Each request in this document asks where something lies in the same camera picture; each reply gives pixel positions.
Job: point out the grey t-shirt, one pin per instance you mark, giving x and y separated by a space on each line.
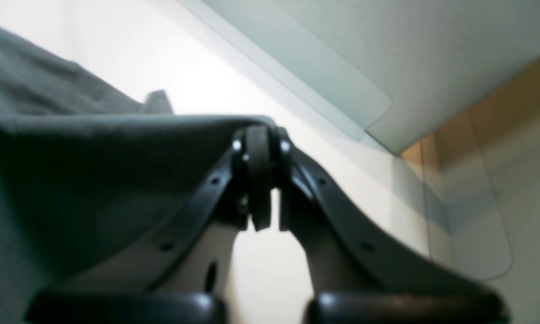
85 170

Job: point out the clear floor mat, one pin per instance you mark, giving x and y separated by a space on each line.
403 192

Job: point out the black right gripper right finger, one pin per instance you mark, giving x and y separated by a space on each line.
360 274

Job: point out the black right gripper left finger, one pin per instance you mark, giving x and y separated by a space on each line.
176 273

